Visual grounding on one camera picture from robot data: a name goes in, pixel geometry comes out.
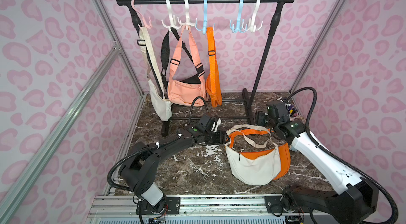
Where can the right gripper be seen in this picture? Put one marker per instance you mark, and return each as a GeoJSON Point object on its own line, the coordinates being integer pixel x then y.
{"type": "Point", "coordinates": [263, 120]}

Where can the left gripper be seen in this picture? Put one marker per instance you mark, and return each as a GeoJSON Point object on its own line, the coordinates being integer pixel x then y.
{"type": "Point", "coordinates": [219, 137]}

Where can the large orange crescent bag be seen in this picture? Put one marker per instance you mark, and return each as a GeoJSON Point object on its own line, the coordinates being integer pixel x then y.
{"type": "Point", "coordinates": [284, 160]}

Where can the cream white crescent bag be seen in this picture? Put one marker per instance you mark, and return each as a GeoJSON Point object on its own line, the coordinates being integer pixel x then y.
{"type": "Point", "coordinates": [253, 167]}

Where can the small orange sling bag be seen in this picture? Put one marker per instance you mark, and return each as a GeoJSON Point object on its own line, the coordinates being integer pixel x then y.
{"type": "Point", "coordinates": [213, 87]}

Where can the pink shoulder bag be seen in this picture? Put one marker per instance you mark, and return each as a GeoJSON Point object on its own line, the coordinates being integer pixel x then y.
{"type": "Point", "coordinates": [182, 93]}

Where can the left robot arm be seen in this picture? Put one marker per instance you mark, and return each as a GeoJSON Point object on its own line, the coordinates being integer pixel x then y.
{"type": "Point", "coordinates": [137, 171]}

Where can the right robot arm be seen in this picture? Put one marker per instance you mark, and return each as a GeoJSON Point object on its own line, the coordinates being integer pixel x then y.
{"type": "Point", "coordinates": [355, 194]}

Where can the black sling bag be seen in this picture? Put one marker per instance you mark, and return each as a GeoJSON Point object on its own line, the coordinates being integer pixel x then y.
{"type": "Point", "coordinates": [165, 56]}

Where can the white plastic hook right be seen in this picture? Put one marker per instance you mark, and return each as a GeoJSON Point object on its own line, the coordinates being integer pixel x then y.
{"type": "Point", "coordinates": [252, 27]}

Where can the white plastic hook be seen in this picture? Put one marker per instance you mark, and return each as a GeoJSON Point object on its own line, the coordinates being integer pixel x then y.
{"type": "Point", "coordinates": [187, 23]}
{"type": "Point", "coordinates": [172, 18]}
{"type": "Point", "coordinates": [252, 27]}

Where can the light blue hook right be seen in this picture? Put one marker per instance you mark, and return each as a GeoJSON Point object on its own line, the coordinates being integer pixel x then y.
{"type": "Point", "coordinates": [239, 25]}

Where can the light blue hook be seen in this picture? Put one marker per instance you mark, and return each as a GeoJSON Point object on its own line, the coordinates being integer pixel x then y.
{"type": "Point", "coordinates": [239, 25]}
{"type": "Point", "coordinates": [204, 28]}

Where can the light blue hook left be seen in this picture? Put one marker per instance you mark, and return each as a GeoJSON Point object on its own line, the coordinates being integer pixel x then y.
{"type": "Point", "coordinates": [204, 28]}

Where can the pink plastic hook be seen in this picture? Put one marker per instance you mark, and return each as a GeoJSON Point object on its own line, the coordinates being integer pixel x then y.
{"type": "Point", "coordinates": [142, 21]}

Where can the pink pen cup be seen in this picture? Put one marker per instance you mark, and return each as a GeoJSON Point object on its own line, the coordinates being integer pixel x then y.
{"type": "Point", "coordinates": [292, 110]}

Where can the black garment rack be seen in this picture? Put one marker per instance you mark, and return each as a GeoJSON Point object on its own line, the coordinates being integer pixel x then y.
{"type": "Point", "coordinates": [247, 98]}

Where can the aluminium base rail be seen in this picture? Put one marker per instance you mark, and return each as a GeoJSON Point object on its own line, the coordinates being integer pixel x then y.
{"type": "Point", "coordinates": [206, 209]}

